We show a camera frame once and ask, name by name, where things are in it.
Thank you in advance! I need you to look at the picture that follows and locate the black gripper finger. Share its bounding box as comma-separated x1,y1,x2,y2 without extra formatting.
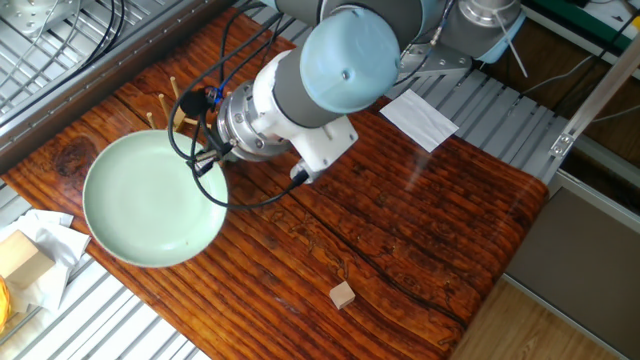
191,159,217,179

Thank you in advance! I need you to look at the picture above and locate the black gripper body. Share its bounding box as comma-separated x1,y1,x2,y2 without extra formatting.
200,112,224,151

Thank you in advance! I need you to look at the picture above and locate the pale green round plate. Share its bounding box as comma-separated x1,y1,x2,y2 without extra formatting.
82,129,230,269

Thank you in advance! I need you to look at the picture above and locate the wooden peg dish rack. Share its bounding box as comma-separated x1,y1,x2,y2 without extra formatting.
144,75,236,134

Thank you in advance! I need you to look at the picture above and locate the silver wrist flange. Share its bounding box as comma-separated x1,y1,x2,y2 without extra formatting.
215,79,294,163

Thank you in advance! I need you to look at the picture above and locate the crumpled white cloth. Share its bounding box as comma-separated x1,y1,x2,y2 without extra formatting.
0,208,93,314

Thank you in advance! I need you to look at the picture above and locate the small wooden cube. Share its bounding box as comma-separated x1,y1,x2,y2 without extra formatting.
328,280,357,311

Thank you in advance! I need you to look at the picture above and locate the wood grain table mat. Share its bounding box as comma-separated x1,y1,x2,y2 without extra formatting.
2,7,550,360

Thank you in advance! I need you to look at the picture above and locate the large wooden block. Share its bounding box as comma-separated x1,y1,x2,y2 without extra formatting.
0,229,56,290

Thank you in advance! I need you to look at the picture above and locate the white paper sheet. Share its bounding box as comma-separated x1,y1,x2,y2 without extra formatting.
379,88,460,154

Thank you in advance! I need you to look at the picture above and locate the silver screwed metal plate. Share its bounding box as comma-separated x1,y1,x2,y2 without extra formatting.
0,0,81,39

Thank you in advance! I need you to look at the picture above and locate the yellow object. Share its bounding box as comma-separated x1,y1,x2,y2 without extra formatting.
0,276,12,334

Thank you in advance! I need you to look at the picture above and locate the grey board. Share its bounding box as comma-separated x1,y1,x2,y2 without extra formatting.
503,187,640,360

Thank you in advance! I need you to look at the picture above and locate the black metal plug cable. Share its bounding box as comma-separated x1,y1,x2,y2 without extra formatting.
167,0,281,166

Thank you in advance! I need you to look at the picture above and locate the black thick plug cable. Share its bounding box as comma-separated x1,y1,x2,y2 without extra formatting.
178,2,281,119

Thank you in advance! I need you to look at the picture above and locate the black usb cable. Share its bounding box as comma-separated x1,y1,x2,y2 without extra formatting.
188,0,311,210

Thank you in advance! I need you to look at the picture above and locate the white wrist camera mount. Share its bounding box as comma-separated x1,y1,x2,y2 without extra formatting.
252,49,360,185

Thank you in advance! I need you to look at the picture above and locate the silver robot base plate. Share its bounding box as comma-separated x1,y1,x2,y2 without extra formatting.
394,42,474,96

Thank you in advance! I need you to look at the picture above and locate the aluminium frame post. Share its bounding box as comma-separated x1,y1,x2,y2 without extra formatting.
548,35,640,159

